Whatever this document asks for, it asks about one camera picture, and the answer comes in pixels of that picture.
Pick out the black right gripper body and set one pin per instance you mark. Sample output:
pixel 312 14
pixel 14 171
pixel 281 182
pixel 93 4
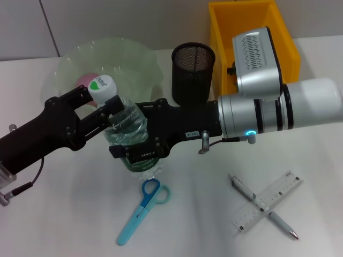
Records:
pixel 187 120

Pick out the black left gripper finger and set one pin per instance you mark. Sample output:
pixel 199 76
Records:
pixel 113 105
pixel 77 95

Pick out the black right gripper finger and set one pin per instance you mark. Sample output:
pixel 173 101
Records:
pixel 148 105
pixel 139 154

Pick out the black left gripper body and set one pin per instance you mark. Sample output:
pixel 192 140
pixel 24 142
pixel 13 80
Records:
pixel 40 134

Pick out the pink peach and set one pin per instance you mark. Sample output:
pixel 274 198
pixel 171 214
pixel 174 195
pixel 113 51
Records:
pixel 85 79

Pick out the clear water bottle green label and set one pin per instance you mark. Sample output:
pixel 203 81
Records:
pixel 128 125

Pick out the blue scissors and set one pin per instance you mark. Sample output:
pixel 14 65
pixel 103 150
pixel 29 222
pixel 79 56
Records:
pixel 134 219

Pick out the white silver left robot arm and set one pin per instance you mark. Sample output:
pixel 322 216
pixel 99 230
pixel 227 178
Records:
pixel 6 176

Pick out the black mesh pen holder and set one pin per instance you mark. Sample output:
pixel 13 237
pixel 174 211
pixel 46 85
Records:
pixel 191 80

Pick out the green glass fruit plate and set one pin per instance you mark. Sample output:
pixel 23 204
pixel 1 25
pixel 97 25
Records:
pixel 128 61

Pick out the transparent plastic ruler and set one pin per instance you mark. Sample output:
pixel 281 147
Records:
pixel 252 217

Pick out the silver ballpoint pen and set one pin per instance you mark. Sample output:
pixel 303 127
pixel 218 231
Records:
pixel 281 223

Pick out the yellow plastic bin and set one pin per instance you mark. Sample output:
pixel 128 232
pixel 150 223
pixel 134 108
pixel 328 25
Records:
pixel 222 26

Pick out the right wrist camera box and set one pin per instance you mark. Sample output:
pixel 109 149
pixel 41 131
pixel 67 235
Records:
pixel 257 67

